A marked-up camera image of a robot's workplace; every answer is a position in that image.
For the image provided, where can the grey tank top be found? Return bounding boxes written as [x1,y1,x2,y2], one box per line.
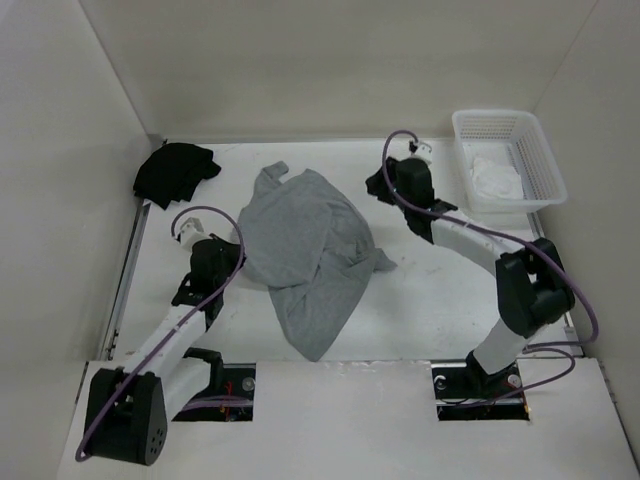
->
[237,162,397,361]

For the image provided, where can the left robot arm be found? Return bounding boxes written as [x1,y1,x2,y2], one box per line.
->
[75,235,245,466]

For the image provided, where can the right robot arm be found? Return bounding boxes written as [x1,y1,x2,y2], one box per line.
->
[365,156,576,401]

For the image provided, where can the white tank top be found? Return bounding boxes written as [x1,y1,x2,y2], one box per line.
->
[470,157,524,200]

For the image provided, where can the folded black tank tops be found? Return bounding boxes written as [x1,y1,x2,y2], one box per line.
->
[133,143,221,210]

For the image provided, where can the white plastic basket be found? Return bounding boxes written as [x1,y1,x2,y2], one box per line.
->
[452,109,567,214]

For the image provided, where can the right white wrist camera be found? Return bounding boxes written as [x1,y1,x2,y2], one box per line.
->
[409,140,433,165]

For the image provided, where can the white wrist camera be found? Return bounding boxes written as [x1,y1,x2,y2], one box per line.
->
[174,217,209,252]
[409,140,433,165]

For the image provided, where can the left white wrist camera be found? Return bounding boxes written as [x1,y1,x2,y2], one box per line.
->
[174,217,209,252]

